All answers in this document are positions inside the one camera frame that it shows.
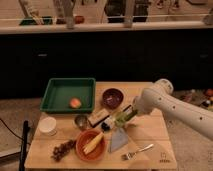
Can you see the green chili pepper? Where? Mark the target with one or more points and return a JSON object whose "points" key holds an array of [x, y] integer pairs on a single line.
{"points": [[127, 117]]}

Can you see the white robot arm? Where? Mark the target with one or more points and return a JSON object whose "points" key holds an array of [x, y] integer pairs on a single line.
{"points": [[158, 95]]}

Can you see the green paper cup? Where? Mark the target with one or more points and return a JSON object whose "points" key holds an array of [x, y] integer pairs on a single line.
{"points": [[120, 119]]}

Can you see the small metal cup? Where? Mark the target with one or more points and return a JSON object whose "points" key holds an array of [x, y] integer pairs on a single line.
{"points": [[81, 122]]}

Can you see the dark red bowl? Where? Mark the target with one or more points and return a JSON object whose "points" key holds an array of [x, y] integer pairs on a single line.
{"points": [[112, 98]]}

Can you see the wooden block eraser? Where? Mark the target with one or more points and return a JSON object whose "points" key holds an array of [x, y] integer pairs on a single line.
{"points": [[96, 118]]}

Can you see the red yellow apple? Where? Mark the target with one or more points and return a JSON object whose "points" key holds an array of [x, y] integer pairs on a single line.
{"points": [[75, 103]]}

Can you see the black white brush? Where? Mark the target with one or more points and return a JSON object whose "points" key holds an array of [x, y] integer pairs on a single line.
{"points": [[109, 122]]}

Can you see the green plastic tray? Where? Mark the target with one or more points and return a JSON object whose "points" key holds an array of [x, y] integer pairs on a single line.
{"points": [[60, 92]]}

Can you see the grey blue cloth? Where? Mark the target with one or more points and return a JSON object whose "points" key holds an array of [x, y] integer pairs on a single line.
{"points": [[119, 138]]}

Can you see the orange plate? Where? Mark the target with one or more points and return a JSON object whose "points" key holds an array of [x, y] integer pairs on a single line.
{"points": [[84, 138]]}

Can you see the yellow corn cob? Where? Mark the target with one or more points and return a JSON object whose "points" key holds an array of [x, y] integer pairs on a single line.
{"points": [[93, 143]]}

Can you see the silver fork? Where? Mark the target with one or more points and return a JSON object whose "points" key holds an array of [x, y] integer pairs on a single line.
{"points": [[130, 155]]}

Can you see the bunch of dark grapes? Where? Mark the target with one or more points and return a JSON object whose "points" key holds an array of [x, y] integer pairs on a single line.
{"points": [[62, 150]]}

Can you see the black stand pole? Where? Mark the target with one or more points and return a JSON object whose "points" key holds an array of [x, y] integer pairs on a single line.
{"points": [[23, 152]]}

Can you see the distant green tray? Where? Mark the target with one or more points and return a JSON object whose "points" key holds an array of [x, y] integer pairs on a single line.
{"points": [[47, 20]]}

